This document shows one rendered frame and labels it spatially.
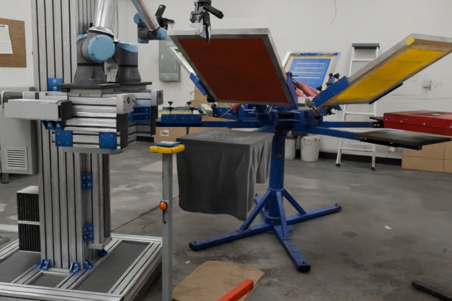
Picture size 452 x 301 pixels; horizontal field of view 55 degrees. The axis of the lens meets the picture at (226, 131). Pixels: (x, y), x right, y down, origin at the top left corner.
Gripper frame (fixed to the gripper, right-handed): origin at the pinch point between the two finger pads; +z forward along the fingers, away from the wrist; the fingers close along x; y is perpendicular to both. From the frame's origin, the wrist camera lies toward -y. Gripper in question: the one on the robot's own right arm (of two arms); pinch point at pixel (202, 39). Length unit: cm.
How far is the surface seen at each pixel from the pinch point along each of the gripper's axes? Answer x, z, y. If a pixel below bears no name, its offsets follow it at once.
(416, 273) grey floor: -143, 112, -112
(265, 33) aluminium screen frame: -14.3, -8.4, -27.9
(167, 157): -2, 62, 11
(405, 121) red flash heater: -74, 22, -98
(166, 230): -13, 98, 12
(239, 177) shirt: -33, 66, -17
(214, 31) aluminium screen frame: -14.7, -9.8, 0.9
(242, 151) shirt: -28, 52, -18
